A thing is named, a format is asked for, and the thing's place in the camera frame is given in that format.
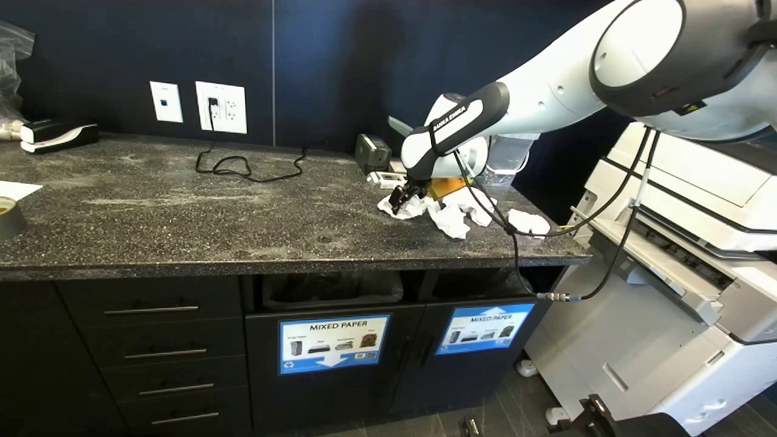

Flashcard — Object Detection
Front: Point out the printed white paper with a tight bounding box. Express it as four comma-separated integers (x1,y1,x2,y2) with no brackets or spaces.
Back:
445,183,507,230

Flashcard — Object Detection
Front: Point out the mixed paper sign down arrow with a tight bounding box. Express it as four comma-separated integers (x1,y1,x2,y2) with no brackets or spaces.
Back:
276,314,391,377

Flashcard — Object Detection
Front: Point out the clear bin liner bag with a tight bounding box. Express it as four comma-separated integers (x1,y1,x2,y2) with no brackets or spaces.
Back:
484,271,535,298

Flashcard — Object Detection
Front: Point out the black power cable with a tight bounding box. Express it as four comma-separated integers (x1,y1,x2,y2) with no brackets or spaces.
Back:
193,95,308,186

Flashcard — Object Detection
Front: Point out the small torn white paper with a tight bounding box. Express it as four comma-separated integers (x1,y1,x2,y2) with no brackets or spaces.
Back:
507,207,554,238

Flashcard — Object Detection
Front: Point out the clear plastic bag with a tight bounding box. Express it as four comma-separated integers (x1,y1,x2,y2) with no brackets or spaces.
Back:
0,23,36,142

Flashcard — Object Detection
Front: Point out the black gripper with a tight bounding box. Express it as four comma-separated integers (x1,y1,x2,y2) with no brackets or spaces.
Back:
389,158,437,218

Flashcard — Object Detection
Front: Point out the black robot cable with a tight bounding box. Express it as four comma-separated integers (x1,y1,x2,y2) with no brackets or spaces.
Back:
448,129,661,306

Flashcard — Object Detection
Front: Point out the large white outlet plate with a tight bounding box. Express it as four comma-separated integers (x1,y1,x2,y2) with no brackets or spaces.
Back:
193,79,250,137

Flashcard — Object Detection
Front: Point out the small black desk device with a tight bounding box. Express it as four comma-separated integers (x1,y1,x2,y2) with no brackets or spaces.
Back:
352,131,394,175

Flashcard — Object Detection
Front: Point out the small white wall plate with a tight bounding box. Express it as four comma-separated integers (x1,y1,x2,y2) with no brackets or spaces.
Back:
148,79,185,126

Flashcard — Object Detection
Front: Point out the black drawer with metal handle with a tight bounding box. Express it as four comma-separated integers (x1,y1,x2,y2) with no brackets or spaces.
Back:
55,277,246,328
99,362,250,405
117,399,252,437
80,322,248,369

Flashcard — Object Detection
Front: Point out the white office printer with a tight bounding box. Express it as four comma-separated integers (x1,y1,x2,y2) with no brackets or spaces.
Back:
520,120,777,437

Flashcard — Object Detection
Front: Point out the flat white paper sheet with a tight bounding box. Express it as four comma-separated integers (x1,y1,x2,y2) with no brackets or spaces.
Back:
0,181,45,204

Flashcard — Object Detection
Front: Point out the clear plastic bucket with lid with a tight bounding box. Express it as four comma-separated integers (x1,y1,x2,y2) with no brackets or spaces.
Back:
484,131,541,178

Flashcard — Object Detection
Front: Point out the mixed paper sign up arrow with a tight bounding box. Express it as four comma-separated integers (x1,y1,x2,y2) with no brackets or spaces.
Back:
434,302,539,359

